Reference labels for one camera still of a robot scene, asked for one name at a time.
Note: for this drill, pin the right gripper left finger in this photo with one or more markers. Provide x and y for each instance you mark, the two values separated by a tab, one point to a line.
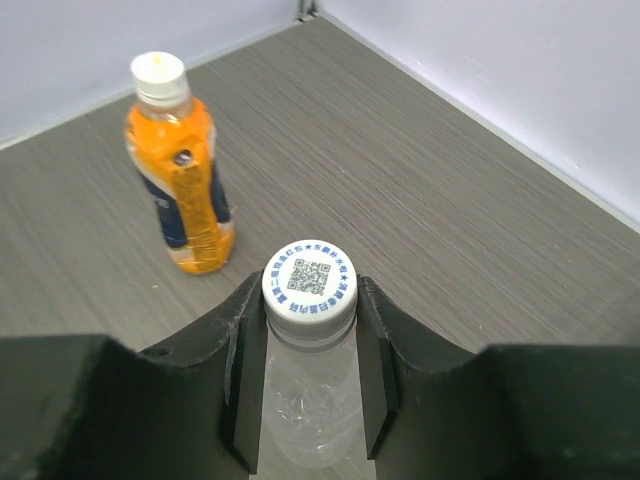
188	407

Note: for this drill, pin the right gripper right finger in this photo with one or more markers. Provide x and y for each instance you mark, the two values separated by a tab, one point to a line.
433	410

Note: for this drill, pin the clear plastic bottle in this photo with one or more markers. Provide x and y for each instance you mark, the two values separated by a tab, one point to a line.
312	405

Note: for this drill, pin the white bottle cap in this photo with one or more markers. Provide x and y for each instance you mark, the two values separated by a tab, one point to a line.
159	75
309	289

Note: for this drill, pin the orange juice bottle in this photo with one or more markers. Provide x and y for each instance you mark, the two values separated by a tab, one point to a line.
172	144

